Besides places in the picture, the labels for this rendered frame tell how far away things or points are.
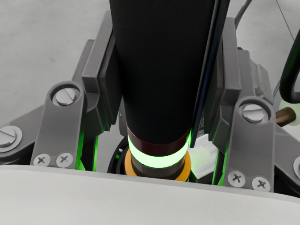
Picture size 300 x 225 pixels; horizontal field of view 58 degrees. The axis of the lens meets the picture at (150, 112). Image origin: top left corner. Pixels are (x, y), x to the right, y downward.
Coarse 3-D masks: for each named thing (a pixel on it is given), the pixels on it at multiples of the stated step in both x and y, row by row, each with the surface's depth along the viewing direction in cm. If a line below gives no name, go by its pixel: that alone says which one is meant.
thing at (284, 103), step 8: (296, 40) 15; (296, 48) 15; (288, 56) 16; (296, 56) 16; (288, 64) 16; (296, 64) 16; (288, 72) 17; (296, 72) 17; (280, 80) 18; (288, 80) 17; (280, 88) 19; (288, 88) 18; (288, 96) 19; (296, 96) 20; (280, 104) 24; (288, 104) 24; (296, 104) 23; (296, 112) 23; (296, 120) 23
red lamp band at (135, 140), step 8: (128, 128) 13; (128, 136) 14; (184, 136) 13; (136, 144) 13; (144, 144) 13; (152, 144) 13; (160, 144) 13; (168, 144) 13; (176, 144) 13; (184, 144) 14; (144, 152) 14; (152, 152) 13; (160, 152) 13; (168, 152) 13
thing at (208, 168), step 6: (198, 138) 22; (204, 138) 22; (198, 144) 21; (204, 144) 21; (210, 144) 21; (210, 150) 21; (216, 150) 21; (210, 156) 21; (216, 156) 21; (210, 162) 20; (192, 168) 20; (198, 168) 20; (204, 168) 20; (210, 168) 20; (192, 174) 20; (198, 174) 20; (204, 174) 20; (210, 174) 20; (192, 180) 21; (198, 180) 20; (204, 180) 21; (210, 180) 21
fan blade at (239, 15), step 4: (248, 0) 36; (244, 4) 39; (248, 4) 35; (244, 8) 35; (240, 12) 36; (236, 16) 40; (240, 16) 35; (236, 20) 36; (236, 24) 37; (236, 28) 46
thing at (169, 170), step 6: (186, 150) 15; (132, 156) 15; (138, 162) 15; (180, 162) 15; (138, 168) 16; (144, 168) 15; (150, 168) 15; (156, 168) 15; (162, 168) 15; (168, 168) 15; (174, 168) 15; (150, 174) 15; (156, 174) 15; (162, 174) 15; (168, 174) 15
